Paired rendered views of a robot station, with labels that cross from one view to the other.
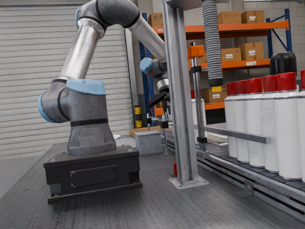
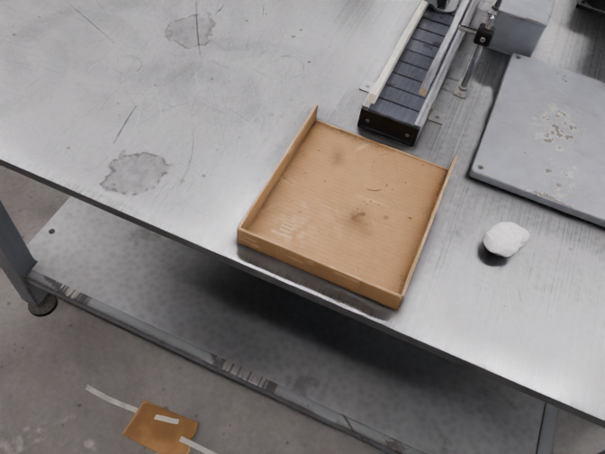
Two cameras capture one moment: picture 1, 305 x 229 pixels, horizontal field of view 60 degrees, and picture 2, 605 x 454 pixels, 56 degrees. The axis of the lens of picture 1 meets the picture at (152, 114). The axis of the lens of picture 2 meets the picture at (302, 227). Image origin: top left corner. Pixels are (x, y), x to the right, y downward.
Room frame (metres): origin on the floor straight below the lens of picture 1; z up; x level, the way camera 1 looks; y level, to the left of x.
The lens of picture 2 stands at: (2.29, 0.24, 1.57)
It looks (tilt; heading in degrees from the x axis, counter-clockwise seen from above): 55 degrees down; 210
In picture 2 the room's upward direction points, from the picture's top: 9 degrees clockwise
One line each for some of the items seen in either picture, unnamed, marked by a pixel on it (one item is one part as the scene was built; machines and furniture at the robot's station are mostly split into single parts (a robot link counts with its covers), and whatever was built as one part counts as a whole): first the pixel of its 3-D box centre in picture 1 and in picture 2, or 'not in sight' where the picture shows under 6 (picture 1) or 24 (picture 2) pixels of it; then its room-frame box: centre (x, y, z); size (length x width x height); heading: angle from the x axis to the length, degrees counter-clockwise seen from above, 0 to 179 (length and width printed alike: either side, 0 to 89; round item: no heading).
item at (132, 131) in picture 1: (152, 131); (352, 196); (1.75, 0.01, 0.85); 0.30 x 0.26 x 0.04; 13
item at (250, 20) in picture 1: (218, 83); not in sight; (4.96, -1.29, 1.26); 2.78 x 0.61 x 2.51; 102
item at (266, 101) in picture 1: (274, 123); not in sight; (0.56, -0.26, 0.98); 0.05 x 0.05 x 0.20
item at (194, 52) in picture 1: (208, 99); not in sight; (0.76, -0.16, 1.05); 0.10 x 0.04 x 0.33; 103
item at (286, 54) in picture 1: (285, 95); not in sight; (0.91, -0.47, 1.03); 0.09 x 0.09 x 0.30
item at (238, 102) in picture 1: (244, 121); not in sight; (0.66, -0.23, 0.98); 0.05 x 0.05 x 0.20
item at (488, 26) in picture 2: (153, 128); (465, 50); (1.37, 0.00, 0.91); 0.07 x 0.03 x 0.16; 103
